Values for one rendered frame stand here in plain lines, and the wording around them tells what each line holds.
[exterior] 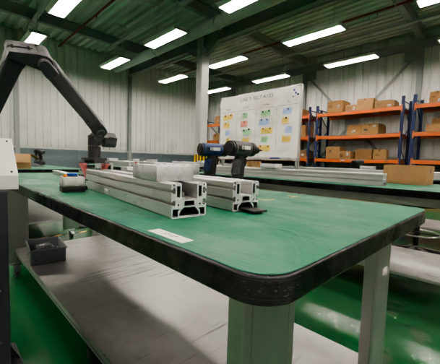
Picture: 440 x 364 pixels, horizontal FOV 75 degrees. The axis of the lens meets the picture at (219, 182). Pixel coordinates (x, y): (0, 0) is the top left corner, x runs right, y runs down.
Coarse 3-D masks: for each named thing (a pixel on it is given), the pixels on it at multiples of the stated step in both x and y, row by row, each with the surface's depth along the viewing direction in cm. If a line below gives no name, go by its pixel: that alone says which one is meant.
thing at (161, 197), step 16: (96, 176) 117; (112, 176) 101; (128, 176) 90; (112, 192) 102; (128, 192) 93; (144, 192) 80; (160, 192) 72; (176, 192) 69; (192, 192) 74; (144, 208) 80; (160, 208) 72; (176, 208) 69; (192, 208) 75
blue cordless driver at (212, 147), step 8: (200, 144) 129; (208, 144) 130; (216, 144) 132; (224, 144) 134; (200, 152) 129; (208, 152) 129; (216, 152) 131; (224, 152) 133; (208, 160) 131; (216, 160) 133; (208, 168) 131; (216, 176) 133
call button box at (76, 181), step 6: (60, 180) 115; (66, 180) 112; (72, 180) 113; (78, 180) 114; (84, 180) 116; (60, 186) 115; (66, 186) 112; (72, 186) 113; (78, 186) 115; (84, 186) 116; (66, 192) 112
